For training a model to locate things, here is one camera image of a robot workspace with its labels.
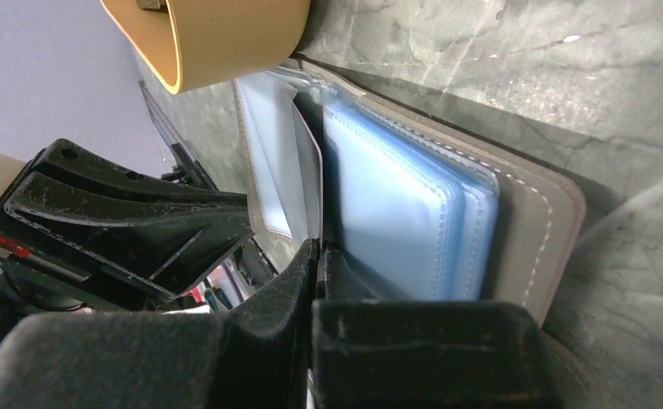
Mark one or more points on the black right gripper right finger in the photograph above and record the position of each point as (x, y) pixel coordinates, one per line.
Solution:
(369, 353)

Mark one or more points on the orange oval plastic tray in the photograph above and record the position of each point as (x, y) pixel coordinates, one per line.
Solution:
(191, 44)

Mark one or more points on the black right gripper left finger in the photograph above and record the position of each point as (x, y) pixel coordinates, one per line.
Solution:
(254, 356)

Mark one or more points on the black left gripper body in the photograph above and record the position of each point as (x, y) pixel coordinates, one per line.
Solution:
(48, 283)

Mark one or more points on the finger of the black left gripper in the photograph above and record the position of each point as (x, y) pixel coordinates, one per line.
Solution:
(157, 237)

